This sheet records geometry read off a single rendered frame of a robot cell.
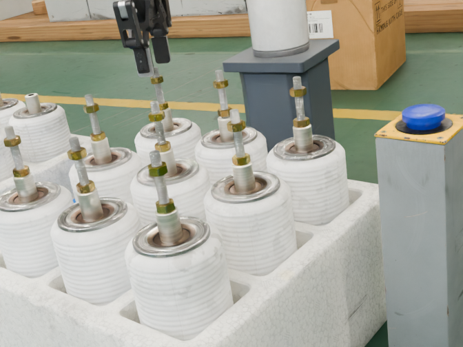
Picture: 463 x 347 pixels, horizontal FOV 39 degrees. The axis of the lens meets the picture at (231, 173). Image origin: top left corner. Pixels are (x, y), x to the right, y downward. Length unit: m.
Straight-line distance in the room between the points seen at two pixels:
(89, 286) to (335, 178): 0.31
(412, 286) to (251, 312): 0.18
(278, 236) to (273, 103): 0.40
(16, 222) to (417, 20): 1.92
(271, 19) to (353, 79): 0.85
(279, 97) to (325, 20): 0.82
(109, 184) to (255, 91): 0.34
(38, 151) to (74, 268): 0.48
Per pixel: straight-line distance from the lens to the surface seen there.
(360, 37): 1.82
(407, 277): 0.71
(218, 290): 0.63
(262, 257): 0.70
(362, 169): 1.35
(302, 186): 0.77
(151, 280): 0.61
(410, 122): 0.64
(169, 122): 0.93
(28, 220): 0.77
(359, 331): 0.84
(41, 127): 1.15
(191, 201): 0.76
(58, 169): 1.13
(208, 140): 0.86
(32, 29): 3.61
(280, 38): 1.04
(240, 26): 2.78
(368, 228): 0.81
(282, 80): 1.03
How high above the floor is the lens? 0.54
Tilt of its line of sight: 23 degrees down
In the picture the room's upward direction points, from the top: 9 degrees counter-clockwise
